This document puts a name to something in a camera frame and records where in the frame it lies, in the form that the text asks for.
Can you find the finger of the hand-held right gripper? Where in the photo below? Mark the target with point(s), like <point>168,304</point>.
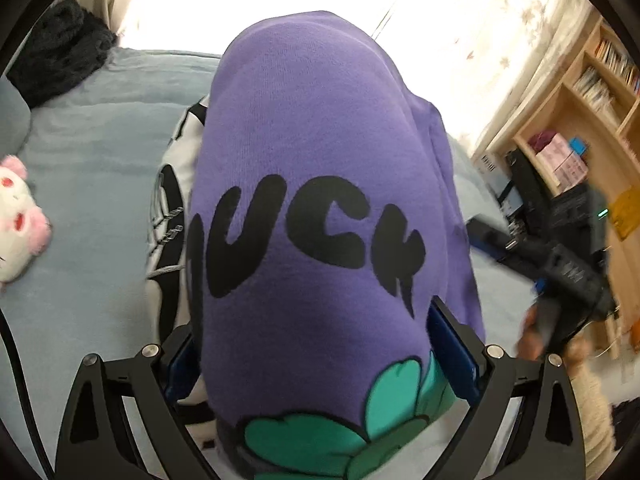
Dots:
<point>492,237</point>

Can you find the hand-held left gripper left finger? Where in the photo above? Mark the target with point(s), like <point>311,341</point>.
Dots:
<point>180,370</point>

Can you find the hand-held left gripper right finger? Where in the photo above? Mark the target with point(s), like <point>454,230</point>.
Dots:
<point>450,350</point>

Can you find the purple zip hoodie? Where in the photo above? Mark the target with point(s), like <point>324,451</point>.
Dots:
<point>300,160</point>

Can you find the person's right hand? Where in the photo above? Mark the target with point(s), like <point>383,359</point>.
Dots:
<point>529,341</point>

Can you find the white and blue box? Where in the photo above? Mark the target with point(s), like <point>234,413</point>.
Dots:
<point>500,180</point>

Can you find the yellow paper note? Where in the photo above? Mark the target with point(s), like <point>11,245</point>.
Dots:
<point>627,212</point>

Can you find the pink drawer organizer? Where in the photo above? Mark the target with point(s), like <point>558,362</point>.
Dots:
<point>562,160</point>

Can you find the maroon fuzzy item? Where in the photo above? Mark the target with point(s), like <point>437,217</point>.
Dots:
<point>542,140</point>

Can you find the wooden desk shelf unit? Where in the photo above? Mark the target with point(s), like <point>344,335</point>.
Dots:
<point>590,125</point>

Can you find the black and white patterned garment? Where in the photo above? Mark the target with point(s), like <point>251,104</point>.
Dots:
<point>170,200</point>

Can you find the row of books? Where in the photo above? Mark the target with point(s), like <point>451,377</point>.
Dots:
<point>617,62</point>
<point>592,87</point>

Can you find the white and pink plush toy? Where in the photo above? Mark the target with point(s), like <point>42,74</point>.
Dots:
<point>20,210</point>

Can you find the grey-blue fleece blanket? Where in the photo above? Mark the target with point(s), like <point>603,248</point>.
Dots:
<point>90,160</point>

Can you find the grey pillow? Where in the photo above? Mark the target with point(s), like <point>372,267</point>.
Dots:
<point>12,115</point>

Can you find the black fuzzy cloth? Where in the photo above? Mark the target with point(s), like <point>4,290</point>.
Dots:
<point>60,50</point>

